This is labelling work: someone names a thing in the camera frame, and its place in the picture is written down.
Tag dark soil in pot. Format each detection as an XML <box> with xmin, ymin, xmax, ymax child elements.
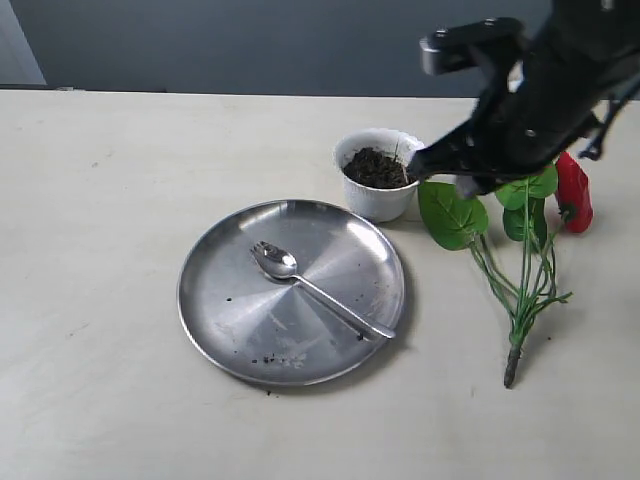
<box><xmin>342</xmin><ymin>147</ymin><xmax>417</xmax><ymax>190</ymax></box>

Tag artificial red anthurium plant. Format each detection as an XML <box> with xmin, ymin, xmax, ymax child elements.
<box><xmin>418</xmin><ymin>152</ymin><xmax>594</xmax><ymax>389</ymax></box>

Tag round stainless steel plate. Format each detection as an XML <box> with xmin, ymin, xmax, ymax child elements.
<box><xmin>177</xmin><ymin>199</ymin><xmax>406</xmax><ymax>387</ymax></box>

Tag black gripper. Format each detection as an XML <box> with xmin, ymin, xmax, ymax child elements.
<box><xmin>406</xmin><ymin>1</ymin><xmax>639</xmax><ymax>195</ymax></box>

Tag grey camera box on gripper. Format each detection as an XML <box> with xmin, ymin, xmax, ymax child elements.
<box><xmin>419</xmin><ymin>17</ymin><xmax>524</xmax><ymax>76</ymax></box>

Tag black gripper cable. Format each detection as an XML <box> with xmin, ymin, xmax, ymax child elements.
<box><xmin>577</xmin><ymin>69</ymin><xmax>640</xmax><ymax>162</ymax></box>

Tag silver metal spork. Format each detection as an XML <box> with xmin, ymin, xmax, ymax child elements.
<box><xmin>251</xmin><ymin>241</ymin><xmax>396</xmax><ymax>339</ymax></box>

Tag white plastic flower pot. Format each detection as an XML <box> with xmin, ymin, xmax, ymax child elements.
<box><xmin>333</xmin><ymin>128</ymin><xmax>424</xmax><ymax>223</ymax></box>

